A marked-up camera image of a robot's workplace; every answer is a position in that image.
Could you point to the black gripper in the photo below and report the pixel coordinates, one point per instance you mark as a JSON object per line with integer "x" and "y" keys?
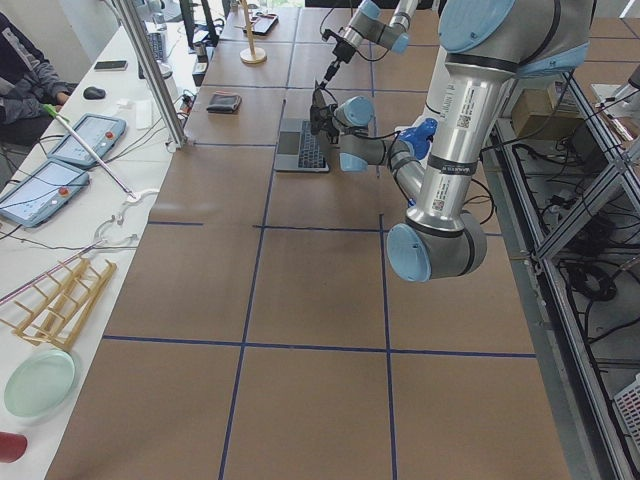
{"x": 342, "y": 51}
{"x": 318, "y": 116}

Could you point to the grey laptop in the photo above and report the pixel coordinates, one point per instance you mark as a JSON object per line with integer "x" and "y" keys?
{"x": 298, "y": 150}

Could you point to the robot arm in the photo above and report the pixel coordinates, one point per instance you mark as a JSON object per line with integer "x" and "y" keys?
{"x": 366, "y": 25}
{"x": 483, "y": 46}

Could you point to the wooden mug tree stand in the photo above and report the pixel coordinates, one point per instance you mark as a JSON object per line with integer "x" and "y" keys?
{"x": 252, "y": 55}

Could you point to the grey pink folded cloth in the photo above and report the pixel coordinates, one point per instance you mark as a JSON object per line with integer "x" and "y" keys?
{"x": 224, "y": 103}

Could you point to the black smartphone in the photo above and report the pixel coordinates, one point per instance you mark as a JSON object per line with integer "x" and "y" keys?
{"x": 111, "y": 65}

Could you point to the far blue teach pendant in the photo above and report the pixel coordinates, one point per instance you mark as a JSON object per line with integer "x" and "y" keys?
{"x": 100, "y": 132}

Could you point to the blue teach pendant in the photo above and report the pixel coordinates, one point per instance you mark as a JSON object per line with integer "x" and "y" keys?
{"x": 100, "y": 132}
{"x": 43, "y": 193}

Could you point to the black computer mouse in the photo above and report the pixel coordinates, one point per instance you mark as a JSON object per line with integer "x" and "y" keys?
{"x": 94, "y": 93}

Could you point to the near blue teach pendant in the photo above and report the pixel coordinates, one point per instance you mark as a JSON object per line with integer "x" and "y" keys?
{"x": 43, "y": 193}

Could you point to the seated person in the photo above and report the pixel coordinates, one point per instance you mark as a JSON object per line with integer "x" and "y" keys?
{"x": 29, "y": 82}

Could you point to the wooden dish rack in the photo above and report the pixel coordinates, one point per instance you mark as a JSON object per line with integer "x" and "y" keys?
{"x": 54, "y": 308}

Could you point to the green glass plate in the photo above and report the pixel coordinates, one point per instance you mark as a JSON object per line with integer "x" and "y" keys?
{"x": 40, "y": 384}

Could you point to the red cup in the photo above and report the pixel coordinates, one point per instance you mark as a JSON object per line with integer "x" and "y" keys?
{"x": 12, "y": 446}

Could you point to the aluminium camera post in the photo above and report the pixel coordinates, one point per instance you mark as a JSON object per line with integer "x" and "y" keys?
{"x": 127, "y": 15}

